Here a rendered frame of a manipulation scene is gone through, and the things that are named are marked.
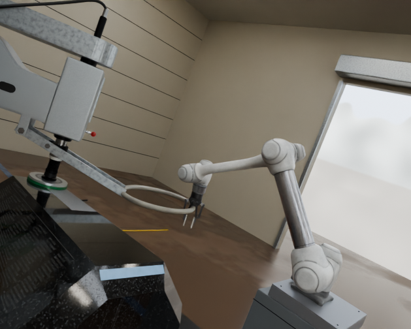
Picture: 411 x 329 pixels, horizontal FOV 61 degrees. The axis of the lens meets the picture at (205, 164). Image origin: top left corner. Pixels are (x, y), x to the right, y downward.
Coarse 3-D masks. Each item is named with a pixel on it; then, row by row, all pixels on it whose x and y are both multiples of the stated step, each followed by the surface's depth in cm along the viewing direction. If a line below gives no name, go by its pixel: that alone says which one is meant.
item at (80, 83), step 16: (80, 64) 187; (64, 80) 187; (80, 80) 189; (96, 80) 191; (64, 96) 188; (80, 96) 190; (96, 96) 199; (48, 112) 188; (64, 112) 189; (80, 112) 192; (48, 128) 189; (64, 128) 191; (80, 128) 193
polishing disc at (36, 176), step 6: (30, 174) 198; (36, 174) 202; (42, 174) 207; (36, 180) 194; (42, 180) 196; (48, 180) 200; (60, 180) 209; (54, 186) 196; (60, 186) 199; (66, 186) 205
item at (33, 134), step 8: (16, 128) 189; (32, 128) 201; (32, 136) 192; (40, 136) 193; (48, 136) 205; (40, 144) 194; (48, 144) 194; (56, 152) 197; (64, 152) 198; (72, 152) 209; (64, 160) 198; (72, 160) 200; (80, 160) 211; (80, 168) 202; (88, 168) 203; (96, 168) 214; (96, 176) 205; (104, 176) 206; (104, 184) 206; (112, 184) 208; (120, 184) 220; (120, 192) 210
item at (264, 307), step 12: (264, 288) 187; (264, 300) 180; (252, 312) 183; (264, 312) 178; (276, 312) 174; (288, 312) 171; (252, 324) 181; (264, 324) 177; (276, 324) 173; (288, 324) 170; (300, 324) 166
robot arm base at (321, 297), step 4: (292, 284) 183; (296, 288) 182; (304, 292) 179; (320, 292) 177; (324, 292) 177; (328, 292) 179; (308, 296) 177; (312, 296) 176; (316, 296) 176; (320, 296) 177; (324, 296) 178; (328, 296) 182; (332, 296) 186; (312, 300) 176; (316, 300) 174; (320, 300) 175; (324, 300) 177; (328, 300) 181; (332, 300) 185; (320, 304) 173
